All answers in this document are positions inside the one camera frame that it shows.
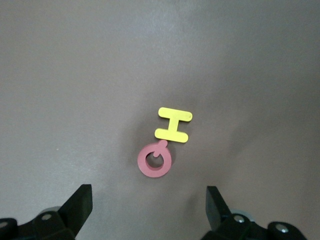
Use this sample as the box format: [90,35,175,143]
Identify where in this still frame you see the red capital letter Q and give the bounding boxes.
[137,139,174,179]

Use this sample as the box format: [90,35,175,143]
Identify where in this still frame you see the yellow capital letter H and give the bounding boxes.
[154,106,194,144]

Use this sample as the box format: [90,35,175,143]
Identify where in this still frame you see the brown table cover sheet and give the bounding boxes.
[0,0,320,240]

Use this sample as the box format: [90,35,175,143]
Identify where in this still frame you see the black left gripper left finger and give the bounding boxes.
[31,184,94,240]

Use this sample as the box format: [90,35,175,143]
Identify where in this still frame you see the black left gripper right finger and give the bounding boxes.
[203,186,266,240]

